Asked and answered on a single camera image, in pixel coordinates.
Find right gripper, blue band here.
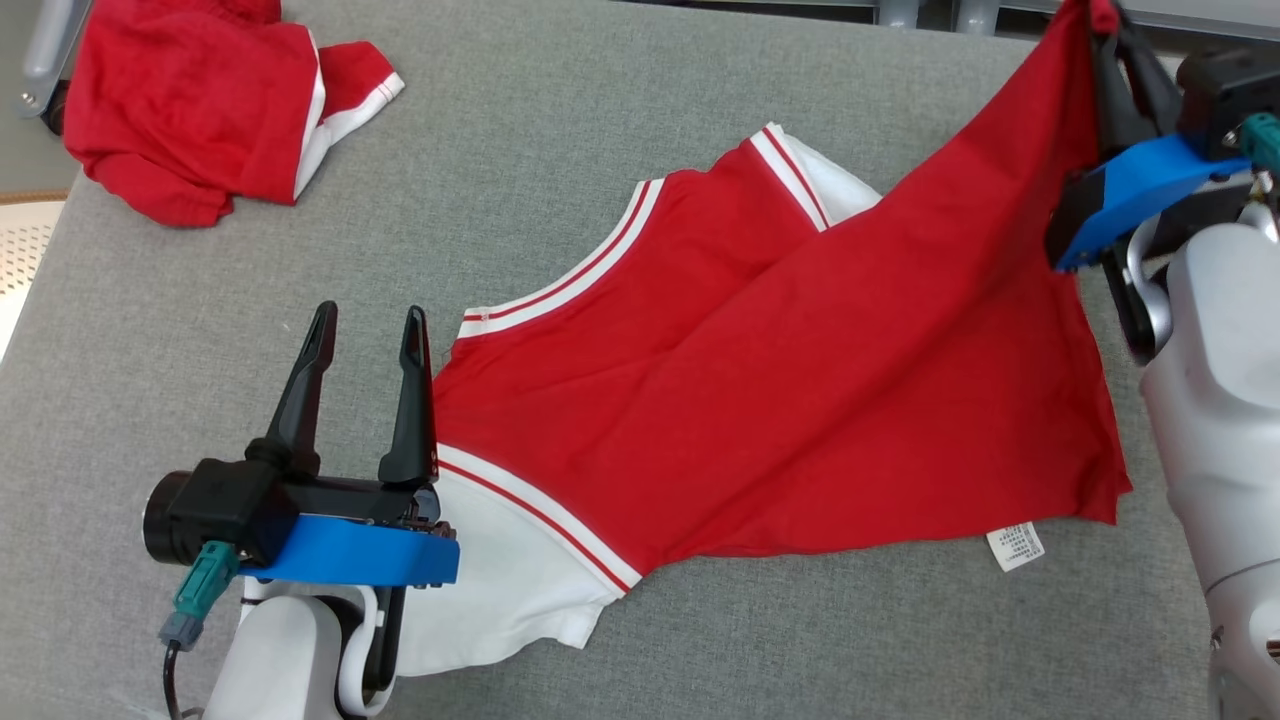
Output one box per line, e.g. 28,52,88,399
1045,14,1253,273

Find grey cart frame with caster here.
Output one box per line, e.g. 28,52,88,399
17,0,93,137

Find red jersey with white trim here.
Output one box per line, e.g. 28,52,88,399
395,0,1134,679

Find white perforated panel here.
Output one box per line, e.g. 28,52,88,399
0,200,66,361

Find arm black cable, teal plug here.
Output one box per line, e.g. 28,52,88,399
1238,112,1280,173
158,540,242,720

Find right arm black cable, teal plug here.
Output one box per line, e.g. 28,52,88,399
1238,112,1280,173

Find left gripper, blue band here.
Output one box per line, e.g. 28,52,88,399
240,301,462,589

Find red shorts with white trim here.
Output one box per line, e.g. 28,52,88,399
62,0,406,229

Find left arm black cable, teal plug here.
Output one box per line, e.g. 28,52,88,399
158,540,242,720

